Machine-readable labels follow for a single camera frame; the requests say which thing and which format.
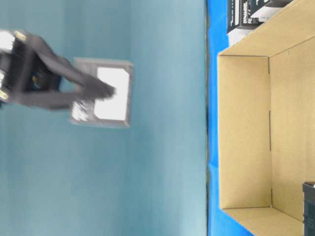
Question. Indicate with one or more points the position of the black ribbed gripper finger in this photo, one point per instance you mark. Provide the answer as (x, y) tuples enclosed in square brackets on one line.
[(54, 100), (63, 67)]

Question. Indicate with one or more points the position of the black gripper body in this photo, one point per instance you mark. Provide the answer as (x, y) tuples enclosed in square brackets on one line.
[(21, 69)]

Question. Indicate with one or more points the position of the grey white Dynamixel box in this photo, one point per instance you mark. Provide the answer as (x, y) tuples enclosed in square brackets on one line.
[(107, 102)]

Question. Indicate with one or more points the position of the blurred grey white box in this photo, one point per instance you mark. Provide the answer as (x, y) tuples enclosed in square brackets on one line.
[(243, 16)]

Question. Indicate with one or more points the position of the brown cardboard box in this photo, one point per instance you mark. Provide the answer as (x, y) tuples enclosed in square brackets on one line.
[(266, 122)]

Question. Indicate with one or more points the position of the black box at edge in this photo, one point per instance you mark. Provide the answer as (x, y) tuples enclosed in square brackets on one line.
[(309, 203)]

